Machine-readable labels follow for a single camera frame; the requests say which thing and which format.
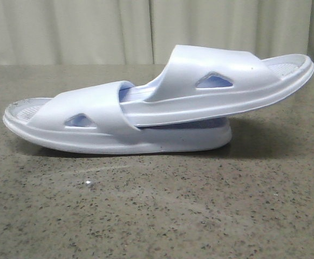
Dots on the light blue right-side slipper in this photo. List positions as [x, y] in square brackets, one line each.
[202, 83]

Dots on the pale green curtain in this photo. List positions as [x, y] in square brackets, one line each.
[145, 32]

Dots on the light blue left-side slipper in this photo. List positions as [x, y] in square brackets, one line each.
[91, 120]

